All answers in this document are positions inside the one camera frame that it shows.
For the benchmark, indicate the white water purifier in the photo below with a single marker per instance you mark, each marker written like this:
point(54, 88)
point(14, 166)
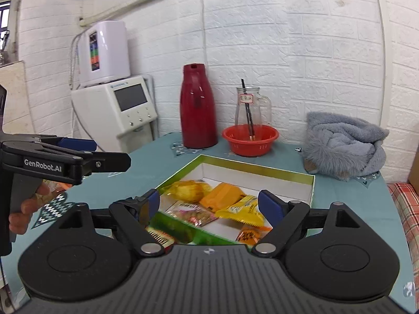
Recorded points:
point(106, 52)

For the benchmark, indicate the white wall pipe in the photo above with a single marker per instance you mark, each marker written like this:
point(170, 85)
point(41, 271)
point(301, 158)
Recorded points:
point(137, 1)

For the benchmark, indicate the white appliance with screen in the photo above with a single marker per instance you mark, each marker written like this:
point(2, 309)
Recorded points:
point(108, 121)

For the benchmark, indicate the small orange snack packet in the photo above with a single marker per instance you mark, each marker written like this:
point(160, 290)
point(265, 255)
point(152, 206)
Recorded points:
point(60, 186)
point(248, 237)

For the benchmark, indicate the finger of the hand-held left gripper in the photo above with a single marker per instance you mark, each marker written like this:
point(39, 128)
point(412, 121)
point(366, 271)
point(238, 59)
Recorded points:
point(108, 164)
point(78, 144)

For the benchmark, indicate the person's left hand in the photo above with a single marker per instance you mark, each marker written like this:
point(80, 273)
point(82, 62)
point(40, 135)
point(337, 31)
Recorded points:
point(27, 207)

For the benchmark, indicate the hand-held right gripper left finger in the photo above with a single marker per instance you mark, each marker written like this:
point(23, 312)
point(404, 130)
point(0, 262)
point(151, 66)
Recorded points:
point(152, 200)

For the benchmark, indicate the clear pink-labelled snack packet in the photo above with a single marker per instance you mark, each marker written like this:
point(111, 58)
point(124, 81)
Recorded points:
point(193, 214)

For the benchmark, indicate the brown cardboard box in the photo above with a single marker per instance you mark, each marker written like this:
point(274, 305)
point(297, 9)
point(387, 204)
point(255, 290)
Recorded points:
point(414, 173)

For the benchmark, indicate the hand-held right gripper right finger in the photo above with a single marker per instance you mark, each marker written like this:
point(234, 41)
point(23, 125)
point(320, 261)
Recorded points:
point(269, 206)

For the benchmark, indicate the red plaid cushion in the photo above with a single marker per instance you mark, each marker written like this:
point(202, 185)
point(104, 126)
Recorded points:
point(404, 209)

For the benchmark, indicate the plain orange snack packet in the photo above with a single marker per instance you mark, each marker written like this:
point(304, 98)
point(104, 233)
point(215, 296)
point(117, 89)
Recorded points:
point(221, 196)

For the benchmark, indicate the red plastic basket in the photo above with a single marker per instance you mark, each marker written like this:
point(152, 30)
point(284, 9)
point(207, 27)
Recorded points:
point(250, 145)

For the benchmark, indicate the white vertical wall conduit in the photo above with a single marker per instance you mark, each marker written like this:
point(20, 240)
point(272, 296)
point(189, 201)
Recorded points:
point(379, 55)

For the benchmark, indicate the grey fluffy blanket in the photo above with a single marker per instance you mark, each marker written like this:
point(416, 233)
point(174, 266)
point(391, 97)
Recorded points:
point(343, 144)

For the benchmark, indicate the black straw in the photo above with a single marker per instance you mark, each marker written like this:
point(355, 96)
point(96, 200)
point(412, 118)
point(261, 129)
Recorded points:
point(247, 108)

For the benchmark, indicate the yellow printed snack packet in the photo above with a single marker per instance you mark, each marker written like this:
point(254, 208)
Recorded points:
point(242, 212)

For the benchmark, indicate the teal tablecloth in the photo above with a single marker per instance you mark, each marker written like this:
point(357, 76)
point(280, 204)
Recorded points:
point(347, 196)

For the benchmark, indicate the green cardboard box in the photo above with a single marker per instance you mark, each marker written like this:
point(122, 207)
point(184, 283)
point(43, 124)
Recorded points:
point(258, 171)

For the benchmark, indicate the red thermos jug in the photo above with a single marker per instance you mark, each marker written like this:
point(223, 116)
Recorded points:
point(198, 111)

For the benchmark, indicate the glass pitcher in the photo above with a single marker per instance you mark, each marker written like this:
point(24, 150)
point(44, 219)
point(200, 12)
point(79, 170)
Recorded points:
point(258, 111)

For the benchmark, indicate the red snack packet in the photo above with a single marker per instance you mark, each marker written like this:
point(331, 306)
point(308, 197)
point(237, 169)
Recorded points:
point(160, 238)

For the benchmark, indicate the yellow corn snack packet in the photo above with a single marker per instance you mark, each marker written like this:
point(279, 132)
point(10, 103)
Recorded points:
point(186, 190)

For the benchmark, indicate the window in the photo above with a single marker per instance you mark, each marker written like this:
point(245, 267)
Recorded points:
point(5, 14)

